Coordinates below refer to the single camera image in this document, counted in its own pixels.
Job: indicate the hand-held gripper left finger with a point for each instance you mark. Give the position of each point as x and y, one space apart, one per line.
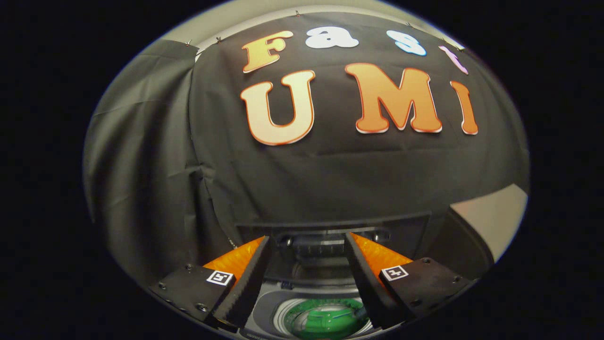
252 283

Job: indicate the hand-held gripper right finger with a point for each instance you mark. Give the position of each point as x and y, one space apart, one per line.
365 283

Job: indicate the dark washing machine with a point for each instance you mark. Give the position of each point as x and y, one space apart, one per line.
269 307

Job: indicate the green polo shirt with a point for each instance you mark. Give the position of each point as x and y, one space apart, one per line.
330 326

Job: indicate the black backdrop cloth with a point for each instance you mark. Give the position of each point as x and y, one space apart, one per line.
141 165
330 174

